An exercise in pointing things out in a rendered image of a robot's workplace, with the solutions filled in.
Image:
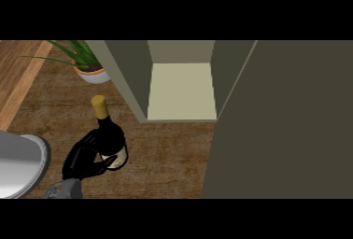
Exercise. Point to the dark olive cabinet door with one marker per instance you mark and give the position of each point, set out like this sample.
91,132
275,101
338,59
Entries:
286,124

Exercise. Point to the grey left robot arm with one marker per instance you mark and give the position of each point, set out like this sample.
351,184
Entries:
66,189

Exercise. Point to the dark wine bottle yellow cap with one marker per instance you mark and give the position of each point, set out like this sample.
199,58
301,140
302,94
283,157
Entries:
110,137

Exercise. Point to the green plant in white pot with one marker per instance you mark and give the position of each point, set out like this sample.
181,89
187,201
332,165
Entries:
88,63

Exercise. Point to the olive green open cabinet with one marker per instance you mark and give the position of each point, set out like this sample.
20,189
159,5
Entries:
179,90

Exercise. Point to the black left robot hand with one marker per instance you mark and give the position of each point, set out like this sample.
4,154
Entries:
79,158

